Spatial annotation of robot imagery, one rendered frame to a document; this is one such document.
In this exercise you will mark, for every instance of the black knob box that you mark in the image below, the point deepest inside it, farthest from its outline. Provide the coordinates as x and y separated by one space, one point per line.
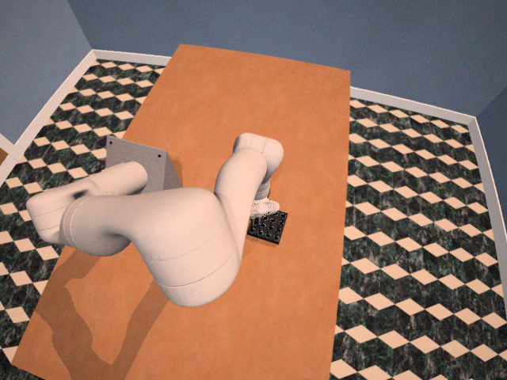
270 228

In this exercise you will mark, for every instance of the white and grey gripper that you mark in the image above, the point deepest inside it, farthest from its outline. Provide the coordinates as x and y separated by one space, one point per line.
263 206

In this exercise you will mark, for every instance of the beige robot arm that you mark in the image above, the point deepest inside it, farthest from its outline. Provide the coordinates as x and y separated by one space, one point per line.
186 236

